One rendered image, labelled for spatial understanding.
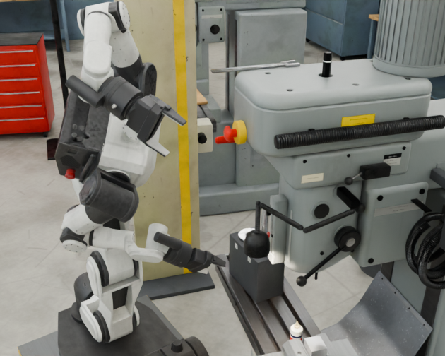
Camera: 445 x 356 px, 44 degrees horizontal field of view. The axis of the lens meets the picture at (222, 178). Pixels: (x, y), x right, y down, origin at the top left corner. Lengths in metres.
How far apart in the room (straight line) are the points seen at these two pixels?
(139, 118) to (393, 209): 0.73
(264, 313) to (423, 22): 1.17
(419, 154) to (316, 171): 0.31
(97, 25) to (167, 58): 1.61
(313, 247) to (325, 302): 2.10
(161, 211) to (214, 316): 0.72
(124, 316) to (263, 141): 1.26
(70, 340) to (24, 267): 1.59
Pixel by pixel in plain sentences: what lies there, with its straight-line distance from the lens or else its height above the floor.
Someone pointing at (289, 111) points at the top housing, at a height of 1.85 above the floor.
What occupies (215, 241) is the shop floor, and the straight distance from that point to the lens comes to 4.16.
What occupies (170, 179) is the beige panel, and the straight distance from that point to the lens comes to 3.39.
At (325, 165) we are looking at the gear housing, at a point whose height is 1.69.
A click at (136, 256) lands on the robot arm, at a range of 1.87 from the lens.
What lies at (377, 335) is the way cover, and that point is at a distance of 2.07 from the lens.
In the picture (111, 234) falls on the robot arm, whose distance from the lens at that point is 1.88.
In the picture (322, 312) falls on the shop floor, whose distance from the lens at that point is 3.58.
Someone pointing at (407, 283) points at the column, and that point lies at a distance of 1.98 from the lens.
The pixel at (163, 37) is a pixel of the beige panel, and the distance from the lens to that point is 3.09.
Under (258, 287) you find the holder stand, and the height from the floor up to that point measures 1.00.
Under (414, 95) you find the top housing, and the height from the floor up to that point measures 1.86.
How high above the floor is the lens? 2.30
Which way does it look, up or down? 27 degrees down
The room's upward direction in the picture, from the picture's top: straight up
